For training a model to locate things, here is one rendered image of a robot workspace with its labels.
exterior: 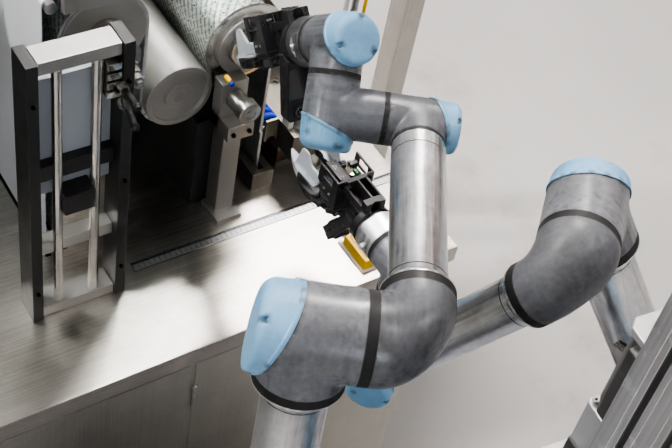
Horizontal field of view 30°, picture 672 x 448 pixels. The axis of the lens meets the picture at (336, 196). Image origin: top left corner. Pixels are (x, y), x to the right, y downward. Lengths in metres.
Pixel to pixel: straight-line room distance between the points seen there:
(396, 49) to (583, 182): 1.44
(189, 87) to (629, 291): 0.77
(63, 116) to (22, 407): 0.46
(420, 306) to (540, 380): 1.87
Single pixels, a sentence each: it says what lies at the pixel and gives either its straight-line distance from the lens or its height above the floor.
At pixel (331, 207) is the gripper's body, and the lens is 2.02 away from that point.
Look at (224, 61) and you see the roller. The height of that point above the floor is 1.23.
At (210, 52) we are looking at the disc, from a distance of 2.04.
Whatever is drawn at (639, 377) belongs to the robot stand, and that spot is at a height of 1.60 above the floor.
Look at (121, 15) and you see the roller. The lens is 1.91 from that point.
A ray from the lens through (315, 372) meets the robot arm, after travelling 1.44.
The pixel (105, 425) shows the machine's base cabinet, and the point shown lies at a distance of 2.17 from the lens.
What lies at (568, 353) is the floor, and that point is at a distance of 3.40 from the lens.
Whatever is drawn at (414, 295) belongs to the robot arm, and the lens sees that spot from 1.47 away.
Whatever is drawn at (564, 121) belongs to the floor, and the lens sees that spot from 4.04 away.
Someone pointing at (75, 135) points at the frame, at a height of 1.26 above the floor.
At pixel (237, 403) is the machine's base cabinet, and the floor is 0.63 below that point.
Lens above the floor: 2.55
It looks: 45 degrees down
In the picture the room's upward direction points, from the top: 12 degrees clockwise
